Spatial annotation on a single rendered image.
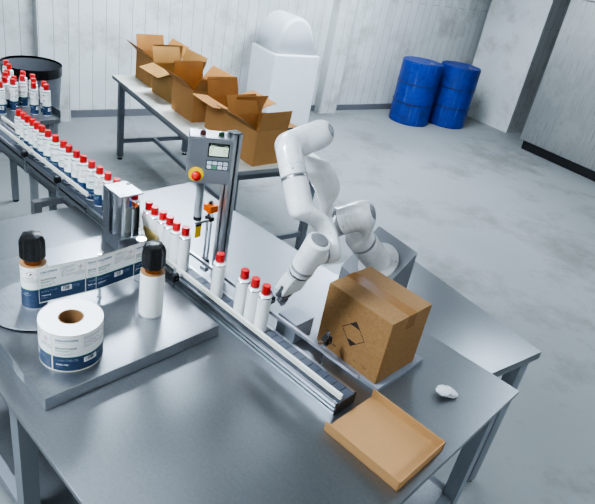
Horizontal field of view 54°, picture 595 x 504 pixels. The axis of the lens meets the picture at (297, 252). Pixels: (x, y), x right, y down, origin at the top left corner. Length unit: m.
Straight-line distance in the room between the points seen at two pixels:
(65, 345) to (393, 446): 1.09
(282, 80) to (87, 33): 2.15
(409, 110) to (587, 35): 2.36
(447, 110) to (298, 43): 2.82
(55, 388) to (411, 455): 1.13
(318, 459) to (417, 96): 7.16
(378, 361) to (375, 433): 0.26
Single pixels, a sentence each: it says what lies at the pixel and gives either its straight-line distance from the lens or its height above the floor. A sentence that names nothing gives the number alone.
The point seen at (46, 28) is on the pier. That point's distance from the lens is 6.56.
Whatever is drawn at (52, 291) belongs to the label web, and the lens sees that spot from 2.28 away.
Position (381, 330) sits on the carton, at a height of 1.07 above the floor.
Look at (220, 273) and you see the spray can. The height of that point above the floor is 1.01.
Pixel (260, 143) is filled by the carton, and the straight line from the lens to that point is 3.95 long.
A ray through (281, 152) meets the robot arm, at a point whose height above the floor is 1.57.
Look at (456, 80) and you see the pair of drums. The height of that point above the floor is 0.69.
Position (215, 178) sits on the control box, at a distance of 2.36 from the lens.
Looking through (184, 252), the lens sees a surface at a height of 0.98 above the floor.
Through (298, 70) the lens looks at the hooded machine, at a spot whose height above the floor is 0.75.
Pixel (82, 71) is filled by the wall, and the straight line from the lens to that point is 6.88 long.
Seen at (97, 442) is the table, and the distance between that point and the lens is 1.90.
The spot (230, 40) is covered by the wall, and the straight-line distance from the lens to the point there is 7.49.
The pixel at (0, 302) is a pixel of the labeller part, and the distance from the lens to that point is 2.36.
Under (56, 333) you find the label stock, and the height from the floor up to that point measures 1.02.
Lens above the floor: 2.24
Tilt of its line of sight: 29 degrees down
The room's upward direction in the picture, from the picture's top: 11 degrees clockwise
